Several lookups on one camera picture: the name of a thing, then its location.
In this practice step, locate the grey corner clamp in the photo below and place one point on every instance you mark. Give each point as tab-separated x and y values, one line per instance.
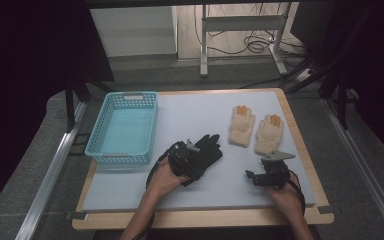
326	209

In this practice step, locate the person's left hand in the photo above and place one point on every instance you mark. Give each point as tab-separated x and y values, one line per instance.
165	180

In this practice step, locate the white metal stand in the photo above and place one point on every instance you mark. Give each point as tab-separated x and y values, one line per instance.
241	23

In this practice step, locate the person's right hand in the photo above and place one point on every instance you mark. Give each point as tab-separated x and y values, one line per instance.
285	198

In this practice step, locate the cream knitted glove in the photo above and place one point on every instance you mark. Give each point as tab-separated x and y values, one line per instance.
269	135
241	126

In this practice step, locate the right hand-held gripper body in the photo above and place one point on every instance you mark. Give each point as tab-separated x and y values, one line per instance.
275	170

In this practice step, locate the white cabinet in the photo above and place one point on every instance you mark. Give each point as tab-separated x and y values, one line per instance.
133	31

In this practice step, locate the black stand legs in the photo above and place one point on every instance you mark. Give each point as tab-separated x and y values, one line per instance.
70	106

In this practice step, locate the black glove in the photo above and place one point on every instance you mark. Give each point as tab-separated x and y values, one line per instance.
210	151

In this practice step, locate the white foam mat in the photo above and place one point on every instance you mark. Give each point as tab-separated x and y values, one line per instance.
196	113

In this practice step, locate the white power strip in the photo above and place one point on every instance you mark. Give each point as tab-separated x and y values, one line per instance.
303	75

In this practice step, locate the black tripod stand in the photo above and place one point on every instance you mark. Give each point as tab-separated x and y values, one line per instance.
341	103

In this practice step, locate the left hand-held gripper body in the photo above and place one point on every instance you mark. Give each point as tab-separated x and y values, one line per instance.
184	158

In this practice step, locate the light blue plastic basket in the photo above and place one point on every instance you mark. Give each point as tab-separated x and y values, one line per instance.
126	131

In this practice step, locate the dark curtain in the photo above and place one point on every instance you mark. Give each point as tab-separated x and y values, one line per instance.
23	66
373	50

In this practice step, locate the aluminium rail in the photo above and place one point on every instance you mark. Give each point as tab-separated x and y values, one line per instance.
363	166
51	166

